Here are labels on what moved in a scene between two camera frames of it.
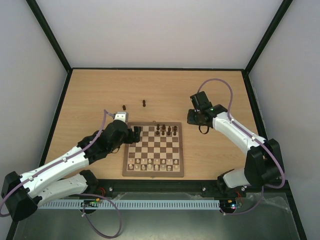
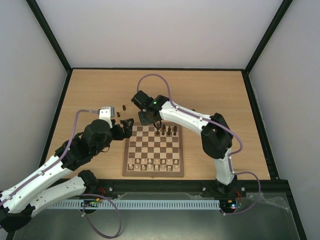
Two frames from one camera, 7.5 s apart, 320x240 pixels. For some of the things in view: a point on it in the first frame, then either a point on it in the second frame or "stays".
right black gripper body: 192,118 -> 146,118
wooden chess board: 160,152 stays
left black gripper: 137,133 -> 128,131
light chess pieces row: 155,164 stays
